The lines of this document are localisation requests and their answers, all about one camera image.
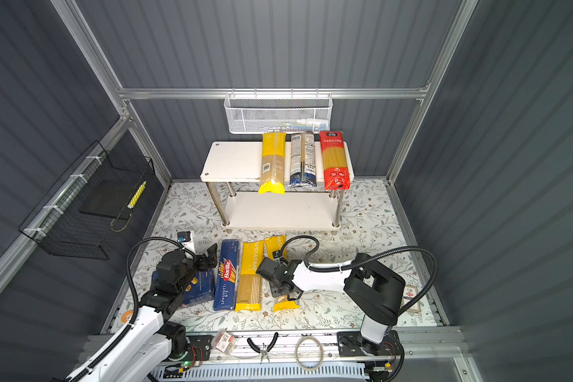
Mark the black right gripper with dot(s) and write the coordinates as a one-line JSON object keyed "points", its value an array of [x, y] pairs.
{"points": [[274, 291]]}

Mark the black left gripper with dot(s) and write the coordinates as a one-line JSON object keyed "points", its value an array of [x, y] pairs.
{"points": [[211, 260]]}

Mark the yellow Pastatime bag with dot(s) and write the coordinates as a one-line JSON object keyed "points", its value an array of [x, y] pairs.
{"points": [[249, 294], [273, 163], [273, 244]]}

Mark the clear blue spaghetti bag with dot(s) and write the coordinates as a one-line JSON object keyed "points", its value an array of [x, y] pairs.
{"points": [[303, 161]]}

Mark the red spaghetti bag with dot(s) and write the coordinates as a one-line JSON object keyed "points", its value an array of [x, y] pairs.
{"points": [[335, 166]]}

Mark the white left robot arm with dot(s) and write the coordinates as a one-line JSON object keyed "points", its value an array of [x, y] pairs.
{"points": [[149, 336]]}

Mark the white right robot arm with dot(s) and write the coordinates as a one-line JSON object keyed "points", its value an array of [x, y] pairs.
{"points": [[374, 288]]}

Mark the dark blue pasta box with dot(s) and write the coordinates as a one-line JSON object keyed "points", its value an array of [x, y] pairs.
{"points": [[201, 289]]}

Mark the white two-tier shelf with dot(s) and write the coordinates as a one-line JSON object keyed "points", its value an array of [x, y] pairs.
{"points": [[232, 174]]}

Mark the blue Barilla spaghetti box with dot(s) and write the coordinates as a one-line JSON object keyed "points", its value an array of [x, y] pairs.
{"points": [[226, 278]]}

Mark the floral patterned table mat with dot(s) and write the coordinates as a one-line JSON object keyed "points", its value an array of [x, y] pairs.
{"points": [[368, 224]]}

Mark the roll of clear tape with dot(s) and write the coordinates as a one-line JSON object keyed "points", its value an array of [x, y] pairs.
{"points": [[309, 353]]}

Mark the small red white packet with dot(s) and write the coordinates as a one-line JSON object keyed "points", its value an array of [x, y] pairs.
{"points": [[224, 342]]}

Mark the orange round sticker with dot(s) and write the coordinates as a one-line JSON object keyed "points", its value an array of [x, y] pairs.
{"points": [[125, 317]]}

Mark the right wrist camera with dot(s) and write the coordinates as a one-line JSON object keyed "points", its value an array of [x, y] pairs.
{"points": [[278, 256]]}

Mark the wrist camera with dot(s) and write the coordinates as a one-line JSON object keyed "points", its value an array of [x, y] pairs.
{"points": [[278, 256], [186, 241]]}

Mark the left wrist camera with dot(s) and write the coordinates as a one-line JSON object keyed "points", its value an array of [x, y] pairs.
{"points": [[186, 241]]}

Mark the black handled pliers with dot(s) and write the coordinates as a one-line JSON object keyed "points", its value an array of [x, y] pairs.
{"points": [[262, 351]]}

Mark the black wire basket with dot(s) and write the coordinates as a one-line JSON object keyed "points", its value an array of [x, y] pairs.
{"points": [[87, 216]]}

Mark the white wire mesh basket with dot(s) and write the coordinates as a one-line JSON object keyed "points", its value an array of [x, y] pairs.
{"points": [[260, 113]]}

